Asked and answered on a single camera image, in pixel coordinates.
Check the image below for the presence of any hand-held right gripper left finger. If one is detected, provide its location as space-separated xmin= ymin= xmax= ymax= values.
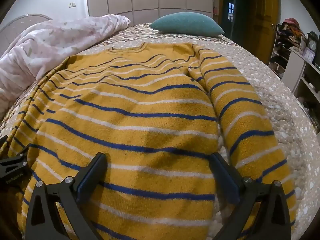
xmin=24 ymin=152 xmax=108 ymax=240

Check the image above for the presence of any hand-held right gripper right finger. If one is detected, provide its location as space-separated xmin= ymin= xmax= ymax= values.
xmin=209 ymin=152 xmax=292 ymax=240

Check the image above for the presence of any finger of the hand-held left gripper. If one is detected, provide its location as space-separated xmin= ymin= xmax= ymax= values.
xmin=0 ymin=151 xmax=28 ymax=172

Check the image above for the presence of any yellow striped sweater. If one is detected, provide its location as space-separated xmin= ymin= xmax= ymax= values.
xmin=0 ymin=42 xmax=298 ymax=240

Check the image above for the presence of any rack with piled clothes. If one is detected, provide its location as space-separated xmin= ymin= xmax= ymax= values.
xmin=268 ymin=17 xmax=308 ymax=73

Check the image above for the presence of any bed with spotted beige bedspread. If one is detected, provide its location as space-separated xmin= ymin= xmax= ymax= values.
xmin=0 ymin=22 xmax=320 ymax=240

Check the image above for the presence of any pink patterned quilt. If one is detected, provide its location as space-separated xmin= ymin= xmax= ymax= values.
xmin=0 ymin=14 xmax=131 ymax=121

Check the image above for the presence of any white shelving unit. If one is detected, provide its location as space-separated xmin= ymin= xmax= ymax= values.
xmin=282 ymin=47 xmax=320 ymax=131

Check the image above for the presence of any white arched headboard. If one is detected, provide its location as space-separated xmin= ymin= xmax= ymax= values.
xmin=0 ymin=14 xmax=53 ymax=56

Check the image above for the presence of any teal pillow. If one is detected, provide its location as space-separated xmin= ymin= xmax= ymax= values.
xmin=149 ymin=12 xmax=225 ymax=37

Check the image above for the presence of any brown wooden door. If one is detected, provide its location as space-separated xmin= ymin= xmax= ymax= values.
xmin=249 ymin=0 xmax=282 ymax=53

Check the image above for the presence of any narrow wooden shelf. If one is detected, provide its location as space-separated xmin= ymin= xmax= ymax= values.
xmin=212 ymin=0 xmax=223 ymax=24

